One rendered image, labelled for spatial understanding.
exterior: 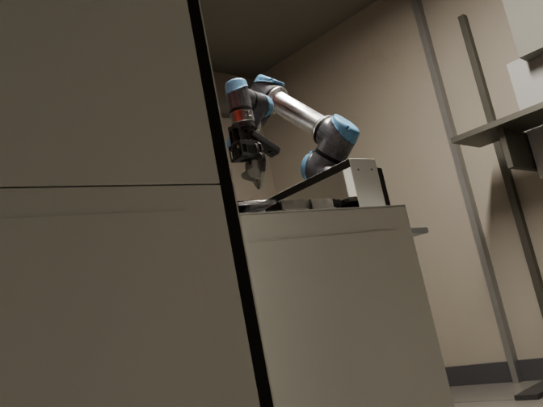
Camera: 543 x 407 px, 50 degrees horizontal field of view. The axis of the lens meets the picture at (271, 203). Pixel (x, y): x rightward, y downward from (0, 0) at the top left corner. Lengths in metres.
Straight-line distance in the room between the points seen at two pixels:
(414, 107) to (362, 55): 0.62
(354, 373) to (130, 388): 0.59
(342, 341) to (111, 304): 0.60
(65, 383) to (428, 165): 3.52
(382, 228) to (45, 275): 0.85
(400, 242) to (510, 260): 2.43
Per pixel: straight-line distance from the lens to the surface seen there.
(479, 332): 3.97
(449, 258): 4.00
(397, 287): 1.38
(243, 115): 1.87
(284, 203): 1.54
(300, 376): 1.17
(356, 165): 1.49
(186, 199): 0.86
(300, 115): 2.20
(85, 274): 0.78
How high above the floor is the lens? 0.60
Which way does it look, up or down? 12 degrees up
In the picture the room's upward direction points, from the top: 11 degrees counter-clockwise
